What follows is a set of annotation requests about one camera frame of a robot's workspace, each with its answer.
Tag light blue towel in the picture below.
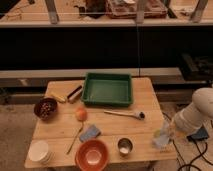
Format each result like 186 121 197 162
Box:
152 121 171 149

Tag small metal cup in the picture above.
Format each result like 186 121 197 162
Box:
117 138 133 156

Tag wooden table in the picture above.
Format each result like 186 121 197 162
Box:
31 78 176 167

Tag orange bowl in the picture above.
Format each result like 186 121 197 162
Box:
75 139 109 171

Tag yellow corn toy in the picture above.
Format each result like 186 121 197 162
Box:
51 92 66 103

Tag blue sponge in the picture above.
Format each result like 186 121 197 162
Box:
79 125 101 142

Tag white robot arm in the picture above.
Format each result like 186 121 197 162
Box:
168 88 213 139

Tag green plastic tray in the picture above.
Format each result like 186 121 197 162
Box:
81 73 133 107

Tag stack of white plates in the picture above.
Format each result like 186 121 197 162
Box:
28 140 51 164

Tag dark bowl with nuts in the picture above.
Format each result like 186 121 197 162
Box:
34 98 58 121

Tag orange peach fruit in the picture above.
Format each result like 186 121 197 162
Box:
75 107 87 122

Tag green plastic cup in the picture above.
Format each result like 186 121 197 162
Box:
153 130 161 138

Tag black cables on floor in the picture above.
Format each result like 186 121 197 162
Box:
163 111 213 171

